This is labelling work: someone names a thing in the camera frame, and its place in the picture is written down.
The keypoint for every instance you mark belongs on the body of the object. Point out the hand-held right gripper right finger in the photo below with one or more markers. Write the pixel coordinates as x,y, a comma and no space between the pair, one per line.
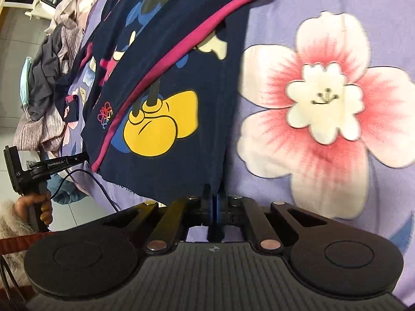
221,205

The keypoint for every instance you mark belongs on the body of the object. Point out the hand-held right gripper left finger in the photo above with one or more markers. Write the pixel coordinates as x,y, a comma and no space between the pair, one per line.
210,205

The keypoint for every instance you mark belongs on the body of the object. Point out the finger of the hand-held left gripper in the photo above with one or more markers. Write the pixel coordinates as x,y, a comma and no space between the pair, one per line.
68,161

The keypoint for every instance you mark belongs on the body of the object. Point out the navy pink printed small garment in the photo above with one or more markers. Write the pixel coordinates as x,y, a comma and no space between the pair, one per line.
181,39

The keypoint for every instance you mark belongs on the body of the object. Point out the person's left forearm fluffy sleeve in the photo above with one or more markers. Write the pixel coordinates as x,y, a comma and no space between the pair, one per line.
9,220

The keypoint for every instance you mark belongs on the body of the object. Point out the grey and pink clothes pile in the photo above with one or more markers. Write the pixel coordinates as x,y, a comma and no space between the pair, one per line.
35,129

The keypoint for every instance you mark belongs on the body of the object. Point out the person's left hand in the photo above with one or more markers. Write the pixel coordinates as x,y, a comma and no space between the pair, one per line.
44,215

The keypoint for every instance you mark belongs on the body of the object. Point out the teal cloth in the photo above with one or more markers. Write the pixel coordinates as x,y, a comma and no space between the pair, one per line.
69,191

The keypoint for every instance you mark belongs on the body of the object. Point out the light blue cloth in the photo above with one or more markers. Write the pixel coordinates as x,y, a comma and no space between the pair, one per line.
25,81

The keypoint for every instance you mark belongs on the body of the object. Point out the purple floral bedsheet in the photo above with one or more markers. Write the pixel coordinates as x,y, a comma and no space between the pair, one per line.
324,13

